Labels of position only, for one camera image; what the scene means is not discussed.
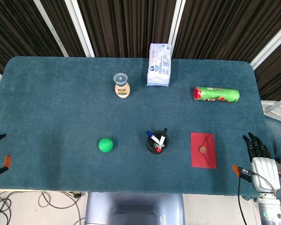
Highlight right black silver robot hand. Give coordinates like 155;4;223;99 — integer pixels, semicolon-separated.
232;132;281;194

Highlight white marker black cap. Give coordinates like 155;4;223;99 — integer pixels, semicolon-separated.
158;128;168;148

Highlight grey robot base body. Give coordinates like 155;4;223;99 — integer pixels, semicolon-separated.
84;192;185;225

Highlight black round pen holder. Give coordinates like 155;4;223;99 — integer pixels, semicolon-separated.
147;130;170;155

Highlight white marker blue cap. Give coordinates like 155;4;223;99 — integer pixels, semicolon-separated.
146;130;160;145

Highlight person leg blue jeans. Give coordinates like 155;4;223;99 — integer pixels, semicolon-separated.
263;116;281;208

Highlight red envelope gold seal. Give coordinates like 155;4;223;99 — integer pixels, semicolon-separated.
190;132;217;169

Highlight green chips can red lid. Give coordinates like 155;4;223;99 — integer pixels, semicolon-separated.
193;86;240;104

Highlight teal table cloth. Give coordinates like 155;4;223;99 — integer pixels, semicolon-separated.
0;55;276;200

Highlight green ball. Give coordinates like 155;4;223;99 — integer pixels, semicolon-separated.
98;137;114;153

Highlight beige sauce bottle clear cap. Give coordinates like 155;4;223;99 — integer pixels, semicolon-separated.
113;73;132;99

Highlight white tissue pack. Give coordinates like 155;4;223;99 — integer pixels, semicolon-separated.
147;43;173;87

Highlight white metal rack frame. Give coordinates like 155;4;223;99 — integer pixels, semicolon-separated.
261;99;281;122

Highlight grey floor cables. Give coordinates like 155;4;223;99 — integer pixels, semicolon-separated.
0;191;85;225

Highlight white frame post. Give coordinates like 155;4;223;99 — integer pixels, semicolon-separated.
250;19;281;70
33;0;69;58
64;0;96;58
168;0;186;59

